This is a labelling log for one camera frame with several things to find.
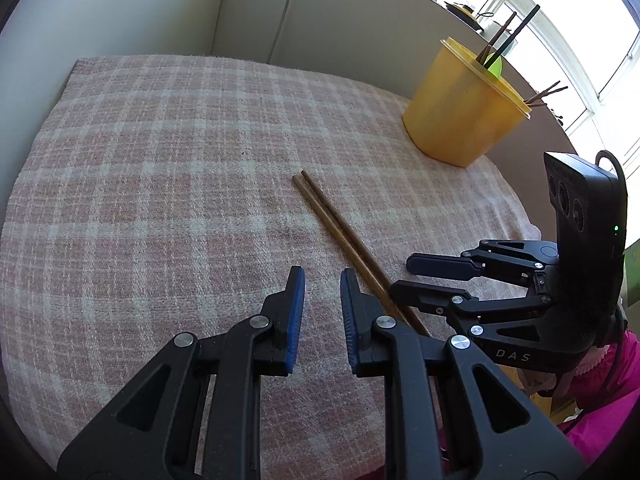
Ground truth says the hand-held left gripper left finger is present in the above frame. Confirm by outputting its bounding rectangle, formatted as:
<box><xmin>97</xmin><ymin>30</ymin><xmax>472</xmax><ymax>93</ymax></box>
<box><xmin>57</xmin><ymin>266</ymin><xmax>307</xmax><ymax>480</ymax></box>

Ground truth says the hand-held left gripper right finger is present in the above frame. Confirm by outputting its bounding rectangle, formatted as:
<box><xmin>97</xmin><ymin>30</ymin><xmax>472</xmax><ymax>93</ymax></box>
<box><xmin>340</xmin><ymin>268</ymin><xmax>586</xmax><ymax>480</ymax></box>

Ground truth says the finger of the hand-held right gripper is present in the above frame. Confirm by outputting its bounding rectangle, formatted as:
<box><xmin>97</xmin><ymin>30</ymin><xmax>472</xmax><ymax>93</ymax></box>
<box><xmin>406</xmin><ymin>240</ymin><xmax>560</xmax><ymax>282</ymax></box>
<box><xmin>389</xmin><ymin>280</ymin><xmax>551</xmax><ymax>331</ymax></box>

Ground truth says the yellow plastic container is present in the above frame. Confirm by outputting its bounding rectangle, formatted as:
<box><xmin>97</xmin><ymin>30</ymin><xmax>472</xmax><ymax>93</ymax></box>
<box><xmin>402</xmin><ymin>36</ymin><xmax>533</xmax><ymax>168</ymax></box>

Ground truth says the dark chopstick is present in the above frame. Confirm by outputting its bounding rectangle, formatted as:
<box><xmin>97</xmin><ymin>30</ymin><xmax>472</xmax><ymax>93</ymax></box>
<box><xmin>487</xmin><ymin>4</ymin><xmax>542</xmax><ymax>68</ymax></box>

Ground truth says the person's right hand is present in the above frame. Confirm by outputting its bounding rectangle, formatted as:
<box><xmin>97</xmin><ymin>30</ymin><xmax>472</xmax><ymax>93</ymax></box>
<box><xmin>520</xmin><ymin>346</ymin><xmax>611</xmax><ymax>397</ymax></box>

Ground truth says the pink plaid blanket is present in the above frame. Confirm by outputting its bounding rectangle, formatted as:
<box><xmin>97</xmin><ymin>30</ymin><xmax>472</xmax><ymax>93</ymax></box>
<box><xmin>0</xmin><ymin>55</ymin><xmax>543</xmax><ymax>480</ymax></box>

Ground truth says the dark pan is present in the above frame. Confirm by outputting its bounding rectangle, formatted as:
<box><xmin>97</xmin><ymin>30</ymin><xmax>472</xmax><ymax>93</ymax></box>
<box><xmin>444</xmin><ymin>0</ymin><xmax>496</xmax><ymax>31</ymax></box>

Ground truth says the white window frame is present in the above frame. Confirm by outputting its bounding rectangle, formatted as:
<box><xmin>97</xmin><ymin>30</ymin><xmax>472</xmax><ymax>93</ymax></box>
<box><xmin>480</xmin><ymin>0</ymin><xmax>640</xmax><ymax>141</ymax></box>

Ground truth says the white wall cable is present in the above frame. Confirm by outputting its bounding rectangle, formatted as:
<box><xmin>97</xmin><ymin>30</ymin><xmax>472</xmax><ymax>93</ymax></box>
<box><xmin>268</xmin><ymin>0</ymin><xmax>296</xmax><ymax>64</ymax></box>

